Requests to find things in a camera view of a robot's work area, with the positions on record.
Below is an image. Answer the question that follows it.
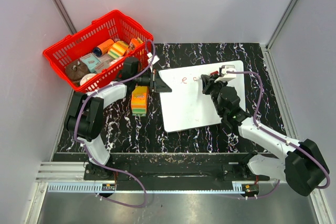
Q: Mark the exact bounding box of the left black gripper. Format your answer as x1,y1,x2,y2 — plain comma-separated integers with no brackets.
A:
133,69,172,93

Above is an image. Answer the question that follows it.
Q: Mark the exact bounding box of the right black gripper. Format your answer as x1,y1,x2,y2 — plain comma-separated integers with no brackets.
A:
202,74,229,116

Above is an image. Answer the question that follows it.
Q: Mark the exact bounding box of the white whiteboard black frame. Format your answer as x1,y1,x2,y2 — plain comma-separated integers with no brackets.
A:
159,60,244,133

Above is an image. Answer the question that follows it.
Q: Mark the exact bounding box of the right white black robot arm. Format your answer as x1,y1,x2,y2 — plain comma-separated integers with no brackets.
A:
201,66,331,196

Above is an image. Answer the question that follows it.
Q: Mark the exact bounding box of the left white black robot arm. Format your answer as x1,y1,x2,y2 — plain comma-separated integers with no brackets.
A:
64,57,172,180

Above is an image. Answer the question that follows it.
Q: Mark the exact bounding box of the stacked colourful sponge pack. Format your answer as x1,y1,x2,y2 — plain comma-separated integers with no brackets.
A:
131,86,149,116

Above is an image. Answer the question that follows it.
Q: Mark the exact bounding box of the orange snack box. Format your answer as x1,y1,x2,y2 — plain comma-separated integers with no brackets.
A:
127,37,143,54

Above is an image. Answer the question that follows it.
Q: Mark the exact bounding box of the pink white packet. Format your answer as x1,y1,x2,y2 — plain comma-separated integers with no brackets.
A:
94,54,123,73

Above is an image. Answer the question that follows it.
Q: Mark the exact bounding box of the red plastic shopping basket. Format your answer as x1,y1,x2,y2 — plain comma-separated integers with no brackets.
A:
43,10,154,93

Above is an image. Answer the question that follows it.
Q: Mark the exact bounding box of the teal small box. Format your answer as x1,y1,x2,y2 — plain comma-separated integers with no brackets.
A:
80,53,100,73

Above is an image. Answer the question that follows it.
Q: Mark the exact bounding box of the white round container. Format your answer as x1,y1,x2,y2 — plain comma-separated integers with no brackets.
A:
79,73,96,86

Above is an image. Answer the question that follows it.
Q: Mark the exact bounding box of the brown round donut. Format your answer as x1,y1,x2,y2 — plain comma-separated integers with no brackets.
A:
65,60,90,82

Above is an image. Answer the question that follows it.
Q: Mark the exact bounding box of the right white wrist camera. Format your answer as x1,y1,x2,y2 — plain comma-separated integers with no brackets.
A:
215,65,237,82

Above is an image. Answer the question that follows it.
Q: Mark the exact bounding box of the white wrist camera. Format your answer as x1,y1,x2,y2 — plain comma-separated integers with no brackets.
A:
147,53,159,66
215,65,237,82

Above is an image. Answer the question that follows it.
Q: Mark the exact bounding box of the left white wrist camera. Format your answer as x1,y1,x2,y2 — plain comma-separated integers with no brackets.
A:
147,53,159,66

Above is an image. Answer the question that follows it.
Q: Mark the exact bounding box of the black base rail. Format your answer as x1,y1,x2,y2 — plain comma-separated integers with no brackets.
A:
83,153,271,183

